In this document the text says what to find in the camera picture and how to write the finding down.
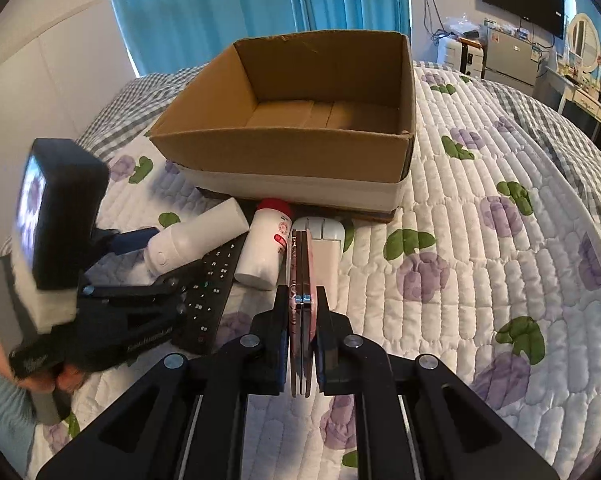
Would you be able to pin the blue curtain left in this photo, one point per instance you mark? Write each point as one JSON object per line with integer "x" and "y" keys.
{"x": 163, "y": 36}

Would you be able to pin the red capped white bottle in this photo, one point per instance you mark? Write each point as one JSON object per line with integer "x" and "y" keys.
{"x": 265, "y": 245}

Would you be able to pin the person left hand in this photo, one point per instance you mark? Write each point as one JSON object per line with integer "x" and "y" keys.
{"x": 69, "y": 379}

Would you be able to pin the black remote control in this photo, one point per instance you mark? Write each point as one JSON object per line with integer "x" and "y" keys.
{"x": 206, "y": 298}

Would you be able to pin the floral white quilted mat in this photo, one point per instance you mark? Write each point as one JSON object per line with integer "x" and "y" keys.
{"x": 492, "y": 263}

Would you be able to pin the oval white mirror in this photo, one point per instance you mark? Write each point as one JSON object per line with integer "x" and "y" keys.
{"x": 584, "y": 42}

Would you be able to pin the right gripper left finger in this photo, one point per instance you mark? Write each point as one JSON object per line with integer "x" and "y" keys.
{"x": 185, "y": 418}

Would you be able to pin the grey checked bed sheet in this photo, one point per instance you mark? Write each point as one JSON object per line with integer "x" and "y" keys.
{"x": 555, "y": 124}

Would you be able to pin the brown cardboard box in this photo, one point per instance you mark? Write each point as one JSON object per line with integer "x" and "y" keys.
{"x": 325, "y": 118}

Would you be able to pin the white rectangular box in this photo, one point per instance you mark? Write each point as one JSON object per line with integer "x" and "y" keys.
{"x": 326, "y": 260}

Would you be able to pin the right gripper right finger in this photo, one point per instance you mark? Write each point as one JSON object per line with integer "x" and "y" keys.
{"x": 414, "y": 418}

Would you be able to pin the white cylindrical bottle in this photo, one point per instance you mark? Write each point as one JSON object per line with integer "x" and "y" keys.
{"x": 185, "y": 242}

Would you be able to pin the grey mini fridge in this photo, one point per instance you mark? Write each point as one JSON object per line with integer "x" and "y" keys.
{"x": 509, "y": 60}

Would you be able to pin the white dressing table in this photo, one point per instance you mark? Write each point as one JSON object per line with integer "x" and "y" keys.
{"x": 573, "y": 95}

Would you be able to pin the pink compact case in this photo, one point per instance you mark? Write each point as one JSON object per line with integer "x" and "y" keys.
{"x": 302, "y": 310}

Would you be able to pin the white suitcase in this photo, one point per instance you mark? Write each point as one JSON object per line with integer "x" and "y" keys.
{"x": 461, "y": 54}

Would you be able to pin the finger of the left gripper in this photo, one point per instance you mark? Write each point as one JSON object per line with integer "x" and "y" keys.
{"x": 116, "y": 258}

